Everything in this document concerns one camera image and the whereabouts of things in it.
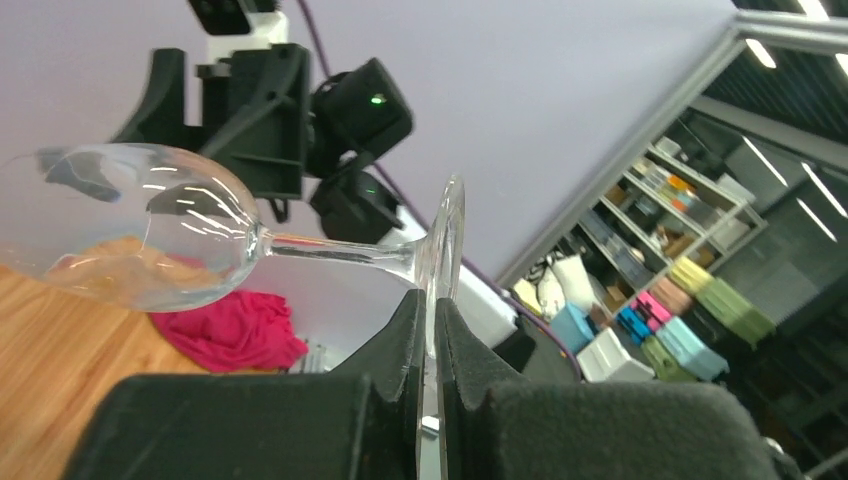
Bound pink cloth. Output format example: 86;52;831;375
149;289;309;373

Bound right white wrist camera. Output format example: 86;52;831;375
188;0;289;63

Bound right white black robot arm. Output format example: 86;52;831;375
114;43;413;243

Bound wine glass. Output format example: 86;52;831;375
0;142;466;360

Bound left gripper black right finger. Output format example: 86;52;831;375
435;299;777;479

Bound storage shelf with boxes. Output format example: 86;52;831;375
574;137;767;313

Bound stacked coloured plastic cases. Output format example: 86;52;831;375
538;256;777;383

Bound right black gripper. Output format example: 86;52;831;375
110;44;311;200

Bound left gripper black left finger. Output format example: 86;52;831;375
63;289;426;479

